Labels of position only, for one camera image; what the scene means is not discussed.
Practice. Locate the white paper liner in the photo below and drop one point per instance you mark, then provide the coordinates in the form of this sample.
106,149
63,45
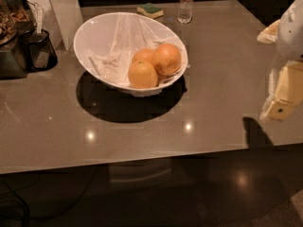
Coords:
123,44

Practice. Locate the orange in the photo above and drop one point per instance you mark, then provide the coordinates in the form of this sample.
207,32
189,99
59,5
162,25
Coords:
144,54
142,75
166,59

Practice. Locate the white tag stick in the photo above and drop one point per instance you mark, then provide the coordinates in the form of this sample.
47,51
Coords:
39,18

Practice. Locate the clear plastic water bottle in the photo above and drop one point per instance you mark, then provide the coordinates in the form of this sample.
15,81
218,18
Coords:
185,11

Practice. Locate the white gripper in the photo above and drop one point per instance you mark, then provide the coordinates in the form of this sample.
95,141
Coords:
292,35

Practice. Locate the green yellow sponge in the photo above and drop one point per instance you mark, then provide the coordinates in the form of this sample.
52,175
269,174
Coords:
150,10

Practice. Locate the white tilted bowl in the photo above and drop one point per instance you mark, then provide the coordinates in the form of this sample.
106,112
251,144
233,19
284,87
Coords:
94,35

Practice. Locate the tray of nuts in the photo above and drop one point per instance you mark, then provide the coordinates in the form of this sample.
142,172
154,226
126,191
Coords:
12,12

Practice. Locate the white board panel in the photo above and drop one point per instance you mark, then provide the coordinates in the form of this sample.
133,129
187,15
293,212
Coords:
62,19

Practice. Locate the black mesh cup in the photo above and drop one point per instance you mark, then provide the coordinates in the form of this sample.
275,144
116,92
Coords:
41,51

